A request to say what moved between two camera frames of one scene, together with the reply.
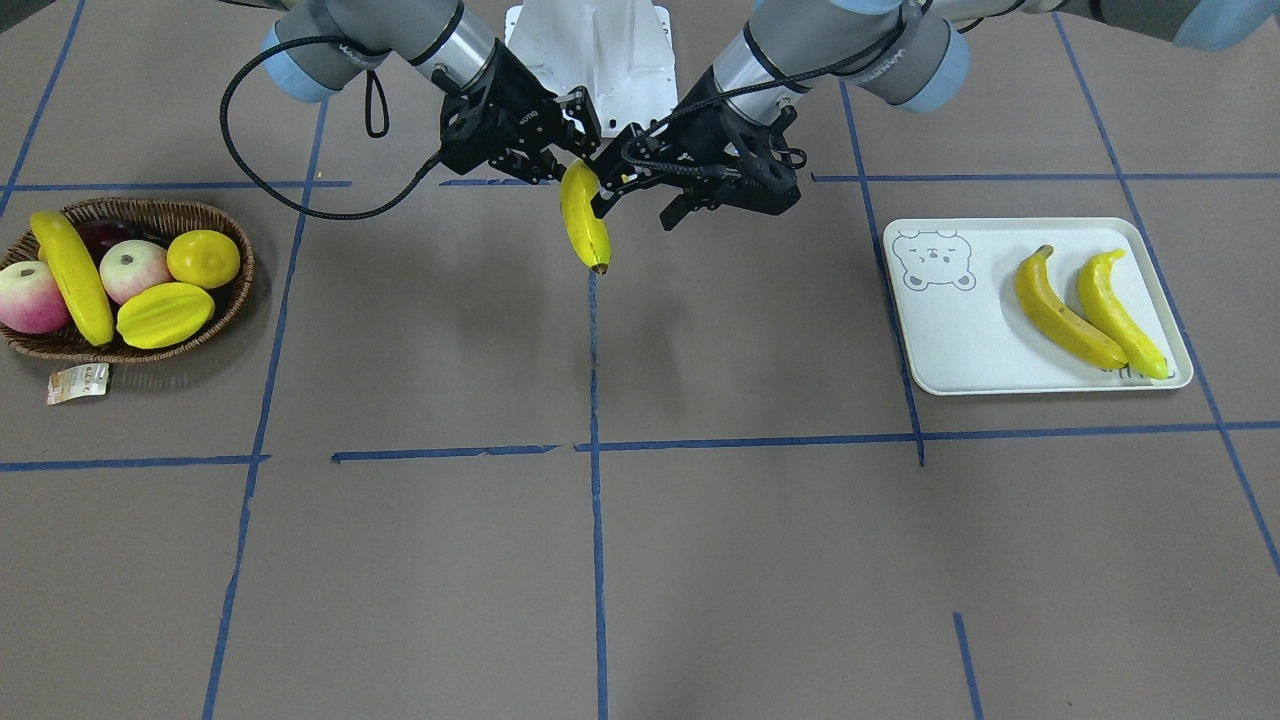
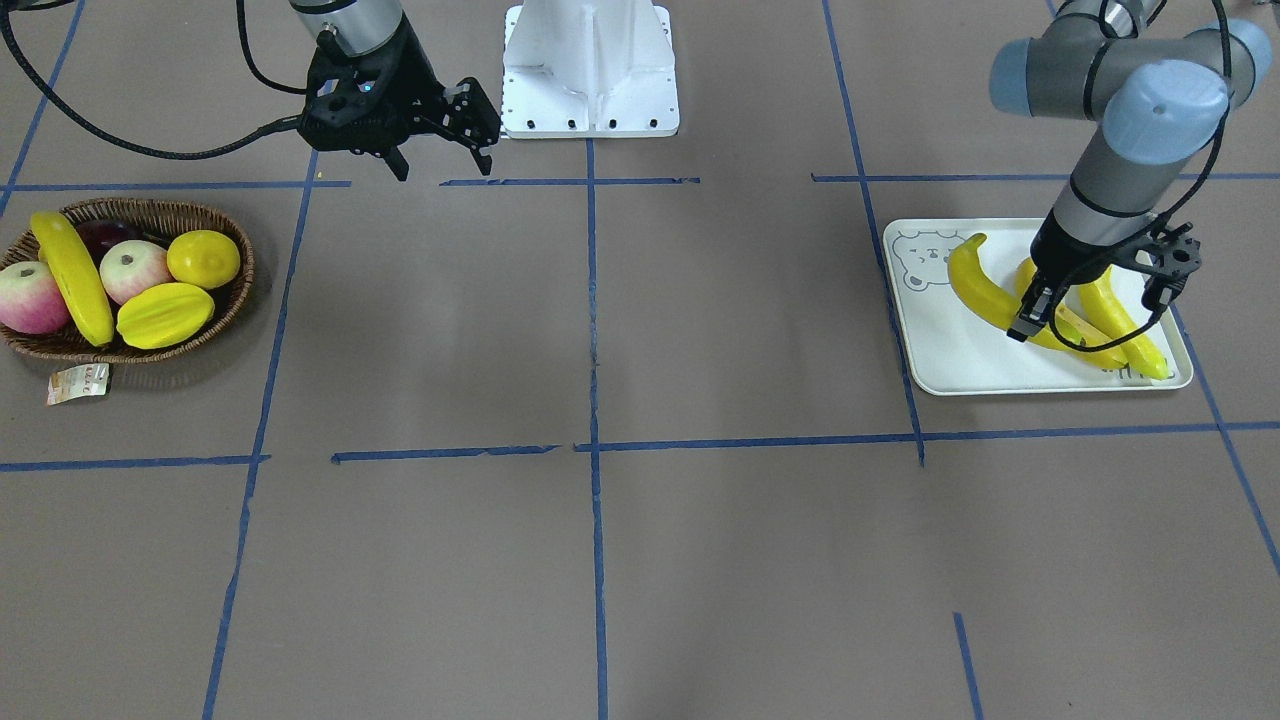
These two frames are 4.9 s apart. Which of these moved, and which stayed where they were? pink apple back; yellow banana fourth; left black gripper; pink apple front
Moved: left black gripper
Stayed: pink apple back; pink apple front; yellow banana fourth
